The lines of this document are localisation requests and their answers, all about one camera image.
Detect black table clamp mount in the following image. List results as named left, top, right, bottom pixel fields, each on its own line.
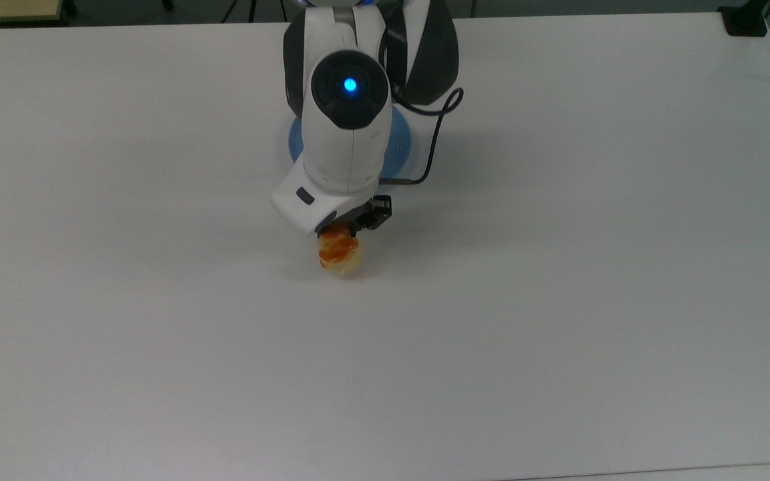
left=718, top=0, right=769, bottom=38

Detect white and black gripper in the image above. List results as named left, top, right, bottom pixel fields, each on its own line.
left=271, top=163, right=394, bottom=240

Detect bread with orange topping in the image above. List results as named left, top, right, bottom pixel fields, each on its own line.
left=317, top=223, right=363, bottom=279

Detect blue round plate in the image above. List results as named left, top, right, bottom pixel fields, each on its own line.
left=287, top=106, right=414, bottom=185

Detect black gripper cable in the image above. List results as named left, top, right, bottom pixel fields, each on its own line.
left=382, top=87, right=465, bottom=186

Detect wooden desk edge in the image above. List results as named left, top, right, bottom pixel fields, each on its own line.
left=0, top=0, right=66, bottom=25

